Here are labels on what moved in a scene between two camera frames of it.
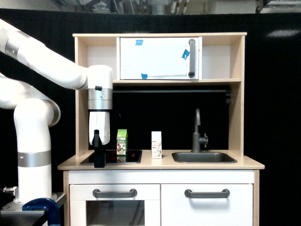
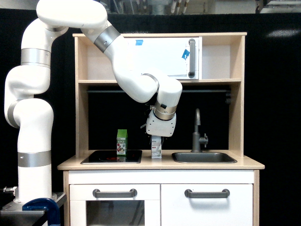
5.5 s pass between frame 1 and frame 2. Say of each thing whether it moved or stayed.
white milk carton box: stayed
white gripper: moved
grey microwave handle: stayed
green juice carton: stayed
